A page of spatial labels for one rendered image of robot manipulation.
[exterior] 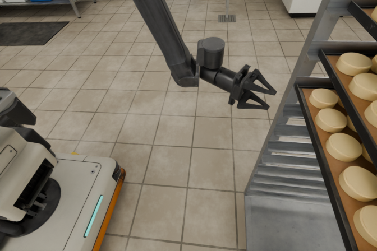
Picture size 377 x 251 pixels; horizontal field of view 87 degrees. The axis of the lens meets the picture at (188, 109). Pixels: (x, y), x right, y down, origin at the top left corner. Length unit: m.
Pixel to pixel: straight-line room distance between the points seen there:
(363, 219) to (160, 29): 0.48
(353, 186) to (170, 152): 1.24
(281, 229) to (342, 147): 0.83
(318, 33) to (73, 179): 1.23
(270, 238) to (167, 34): 1.03
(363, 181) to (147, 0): 0.48
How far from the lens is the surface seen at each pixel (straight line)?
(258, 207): 1.21
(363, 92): 0.41
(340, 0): 0.46
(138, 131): 1.66
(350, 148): 0.44
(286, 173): 0.92
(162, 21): 0.47
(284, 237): 1.21
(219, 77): 0.54
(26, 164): 0.85
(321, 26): 0.48
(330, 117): 0.47
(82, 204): 1.20
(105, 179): 1.23
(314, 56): 0.49
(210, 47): 0.50
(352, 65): 0.45
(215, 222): 1.31
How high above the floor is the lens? 1.28
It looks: 48 degrees down
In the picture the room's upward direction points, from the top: 6 degrees counter-clockwise
